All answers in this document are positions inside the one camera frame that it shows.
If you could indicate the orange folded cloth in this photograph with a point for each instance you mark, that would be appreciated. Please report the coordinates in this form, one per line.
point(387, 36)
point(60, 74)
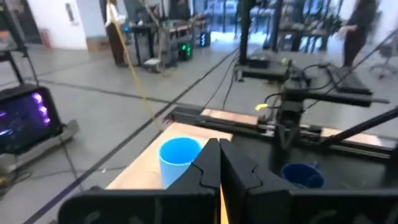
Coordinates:
point(224, 208)

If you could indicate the light blue plastic mug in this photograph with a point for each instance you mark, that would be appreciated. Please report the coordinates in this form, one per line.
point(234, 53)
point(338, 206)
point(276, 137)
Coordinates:
point(174, 168)

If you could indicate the cardboard box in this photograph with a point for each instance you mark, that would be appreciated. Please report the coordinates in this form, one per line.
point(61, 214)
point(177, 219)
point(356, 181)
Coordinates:
point(97, 44)

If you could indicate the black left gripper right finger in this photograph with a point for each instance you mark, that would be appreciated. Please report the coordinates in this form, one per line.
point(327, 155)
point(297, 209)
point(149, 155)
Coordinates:
point(280, 205)

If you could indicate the computer with green lights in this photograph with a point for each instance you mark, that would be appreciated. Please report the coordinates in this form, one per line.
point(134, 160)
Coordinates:
point(185, 51)

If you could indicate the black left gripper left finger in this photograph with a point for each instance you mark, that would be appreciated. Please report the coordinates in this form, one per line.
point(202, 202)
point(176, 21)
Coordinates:
point(174, 205)

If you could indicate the dark blue ceramic mug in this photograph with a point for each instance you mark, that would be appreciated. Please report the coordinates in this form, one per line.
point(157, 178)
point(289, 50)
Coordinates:
point(298, 175)

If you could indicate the yellow tag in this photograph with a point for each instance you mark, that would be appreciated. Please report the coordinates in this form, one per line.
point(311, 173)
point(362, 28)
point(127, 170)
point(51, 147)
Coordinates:
point(261, 107)

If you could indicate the red fire extinguisher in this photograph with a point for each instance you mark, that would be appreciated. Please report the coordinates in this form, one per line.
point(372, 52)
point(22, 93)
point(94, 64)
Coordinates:
point(45, 39)

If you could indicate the person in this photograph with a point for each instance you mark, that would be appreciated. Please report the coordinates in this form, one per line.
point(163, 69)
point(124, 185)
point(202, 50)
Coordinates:
point(357, 34)

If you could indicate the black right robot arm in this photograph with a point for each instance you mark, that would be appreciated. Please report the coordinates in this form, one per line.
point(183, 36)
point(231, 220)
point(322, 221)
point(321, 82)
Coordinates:
point(292, 109)

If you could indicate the black keyboard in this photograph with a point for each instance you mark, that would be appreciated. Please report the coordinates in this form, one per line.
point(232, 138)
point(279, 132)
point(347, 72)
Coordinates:
point(349, 81)

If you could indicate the black vertical post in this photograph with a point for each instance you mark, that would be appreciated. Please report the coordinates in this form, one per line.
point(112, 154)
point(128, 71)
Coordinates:
point(247, 31)

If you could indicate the cluttered workbench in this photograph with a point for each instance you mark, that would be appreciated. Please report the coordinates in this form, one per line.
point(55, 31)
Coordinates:
point(174, 31)

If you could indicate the computer with blue lights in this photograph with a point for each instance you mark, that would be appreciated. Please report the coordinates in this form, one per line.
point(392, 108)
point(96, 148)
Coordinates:
point(205, 39)

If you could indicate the black monitor on grey stand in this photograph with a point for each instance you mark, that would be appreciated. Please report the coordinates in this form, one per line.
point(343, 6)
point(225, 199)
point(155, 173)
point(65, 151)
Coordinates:
point(25, 121)

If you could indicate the wooden shelf with black frame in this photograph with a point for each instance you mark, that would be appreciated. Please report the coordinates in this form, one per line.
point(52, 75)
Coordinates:
point(140, 168)

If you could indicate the black equipment stand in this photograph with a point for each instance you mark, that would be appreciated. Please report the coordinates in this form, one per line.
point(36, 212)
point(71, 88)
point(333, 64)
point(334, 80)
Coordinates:
point(14, 49)

